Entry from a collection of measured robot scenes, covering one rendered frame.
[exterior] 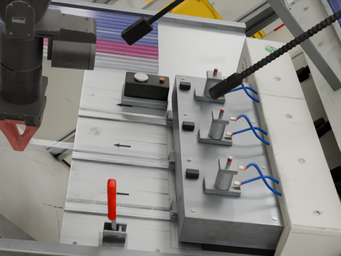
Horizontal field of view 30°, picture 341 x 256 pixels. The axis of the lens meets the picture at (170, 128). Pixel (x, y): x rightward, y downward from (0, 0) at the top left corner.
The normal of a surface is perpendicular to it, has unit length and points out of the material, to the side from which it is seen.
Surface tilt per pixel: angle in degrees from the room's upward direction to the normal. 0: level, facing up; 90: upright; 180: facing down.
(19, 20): 91
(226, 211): 43
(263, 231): 90
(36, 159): 0
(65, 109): 90
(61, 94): 90
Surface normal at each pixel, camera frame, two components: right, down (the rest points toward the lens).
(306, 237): 0.03, 0.61
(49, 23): 0.17, -0.73
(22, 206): 0.79, -0.50
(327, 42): -0.61, -0.62
